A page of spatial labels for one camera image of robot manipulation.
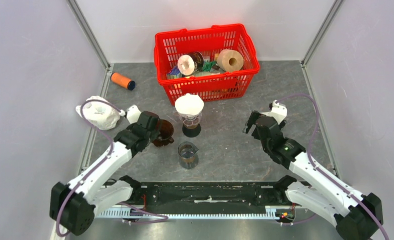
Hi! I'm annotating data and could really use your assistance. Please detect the brown plastic coffee dripper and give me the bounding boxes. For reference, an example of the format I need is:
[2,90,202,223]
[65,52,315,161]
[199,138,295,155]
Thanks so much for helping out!
[152,119,174,148]

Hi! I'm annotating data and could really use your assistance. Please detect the clear glass coffee dripper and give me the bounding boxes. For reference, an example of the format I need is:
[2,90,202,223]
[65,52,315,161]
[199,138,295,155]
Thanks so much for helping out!
[175,111,202,129]

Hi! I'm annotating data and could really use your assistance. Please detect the white paper coffee filter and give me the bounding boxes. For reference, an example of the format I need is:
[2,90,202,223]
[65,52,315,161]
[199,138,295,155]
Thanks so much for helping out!
[174,93,204,117]

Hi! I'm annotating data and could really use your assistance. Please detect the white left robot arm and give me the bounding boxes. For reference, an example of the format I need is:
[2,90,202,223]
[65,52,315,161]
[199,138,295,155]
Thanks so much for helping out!
[49,110,161,237]

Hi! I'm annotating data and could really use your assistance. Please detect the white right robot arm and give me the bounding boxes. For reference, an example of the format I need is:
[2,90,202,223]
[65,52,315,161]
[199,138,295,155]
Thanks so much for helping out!
[243,111,384,240]

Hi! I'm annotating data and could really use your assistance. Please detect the red and black coffee server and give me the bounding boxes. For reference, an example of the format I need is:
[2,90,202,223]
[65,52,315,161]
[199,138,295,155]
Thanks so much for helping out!
[181,116,201,138]

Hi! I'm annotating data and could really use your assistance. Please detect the white crumpled plastic bag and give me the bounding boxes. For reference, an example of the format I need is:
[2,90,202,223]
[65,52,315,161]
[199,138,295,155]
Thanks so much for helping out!
[82,95,125,131]

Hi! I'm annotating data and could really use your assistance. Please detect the small glass measuring beaker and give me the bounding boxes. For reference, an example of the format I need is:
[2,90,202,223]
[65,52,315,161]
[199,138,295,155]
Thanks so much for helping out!
[178,141,199,170]

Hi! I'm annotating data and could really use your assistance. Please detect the beige tape roll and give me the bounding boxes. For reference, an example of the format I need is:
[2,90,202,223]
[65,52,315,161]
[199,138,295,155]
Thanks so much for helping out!
[216,49,244,73]

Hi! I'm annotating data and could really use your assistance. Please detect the orange cylindrical bottle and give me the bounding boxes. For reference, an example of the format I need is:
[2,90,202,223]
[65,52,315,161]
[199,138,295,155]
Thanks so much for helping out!
[110,72,136,91]

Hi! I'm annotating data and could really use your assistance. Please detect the red plastic shopping basket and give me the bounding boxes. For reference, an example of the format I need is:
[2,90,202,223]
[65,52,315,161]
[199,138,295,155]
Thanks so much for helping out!
[153,23,260,105]

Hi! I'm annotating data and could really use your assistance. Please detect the green packet in basket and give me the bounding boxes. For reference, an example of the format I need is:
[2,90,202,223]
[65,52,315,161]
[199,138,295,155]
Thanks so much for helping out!
[201,60,221,72]

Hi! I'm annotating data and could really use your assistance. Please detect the blue small box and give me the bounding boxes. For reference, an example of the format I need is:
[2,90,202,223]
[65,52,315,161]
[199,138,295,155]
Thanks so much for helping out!
[166,66,183,80]

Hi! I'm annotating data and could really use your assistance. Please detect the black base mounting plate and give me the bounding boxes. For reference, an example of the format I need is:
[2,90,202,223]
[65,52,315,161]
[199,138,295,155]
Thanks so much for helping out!
[126,181,292,215]

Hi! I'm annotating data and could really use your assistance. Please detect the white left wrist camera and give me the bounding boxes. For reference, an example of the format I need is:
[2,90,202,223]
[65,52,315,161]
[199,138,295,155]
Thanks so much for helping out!
[119,105,142,124]

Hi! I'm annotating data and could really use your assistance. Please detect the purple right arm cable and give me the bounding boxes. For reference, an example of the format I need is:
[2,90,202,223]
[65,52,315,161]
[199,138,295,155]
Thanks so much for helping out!
[274,93,390,240]

